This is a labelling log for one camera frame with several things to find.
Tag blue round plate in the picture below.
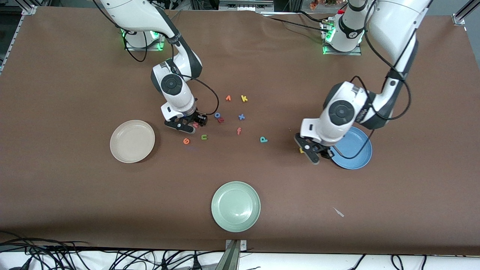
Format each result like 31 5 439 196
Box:
330 126 373 170

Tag brown paper table cover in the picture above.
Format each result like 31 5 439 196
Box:
0 6 480 255

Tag beige round plate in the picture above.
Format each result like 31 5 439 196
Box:
109 120 156 164

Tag green round plate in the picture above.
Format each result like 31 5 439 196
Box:
211 181 261 233

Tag pink artificial flowers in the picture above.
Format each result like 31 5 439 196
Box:
309 0 340 10

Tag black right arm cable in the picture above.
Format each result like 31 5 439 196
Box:
122 32 219 117

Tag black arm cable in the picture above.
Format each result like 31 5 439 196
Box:
122 32 219 117
330 0 412 160

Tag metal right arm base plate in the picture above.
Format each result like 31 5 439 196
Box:
125 32 166 51

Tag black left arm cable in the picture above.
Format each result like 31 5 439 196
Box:
330 0 412 160

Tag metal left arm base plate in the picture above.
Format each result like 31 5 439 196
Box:
322 19 363 56

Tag aluminium frame structure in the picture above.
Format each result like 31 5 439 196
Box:
189 0 300 12

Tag black base power cable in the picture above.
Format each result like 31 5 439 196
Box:
268 15 332 34

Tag metal camera stand bracket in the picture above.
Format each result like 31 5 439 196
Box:
225 239 247 270

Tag black cable tangle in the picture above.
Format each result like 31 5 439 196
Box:
0 229 225 270

